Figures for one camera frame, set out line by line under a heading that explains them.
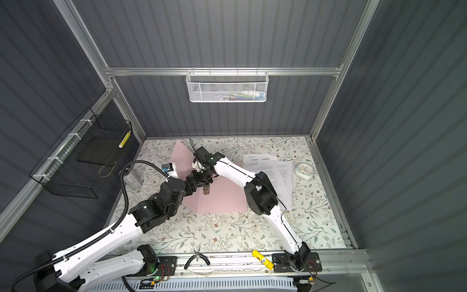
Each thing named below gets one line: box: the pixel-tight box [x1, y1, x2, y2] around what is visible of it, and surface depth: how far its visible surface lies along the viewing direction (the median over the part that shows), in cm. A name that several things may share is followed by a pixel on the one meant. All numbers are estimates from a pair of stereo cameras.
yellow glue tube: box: [251, 249, 275, 271], surface depth 75 cm
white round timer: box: [294, 162, 315, 181], surface depth 102 cm
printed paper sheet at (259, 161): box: [242, 153, 278, 170], surface depth 111 cm
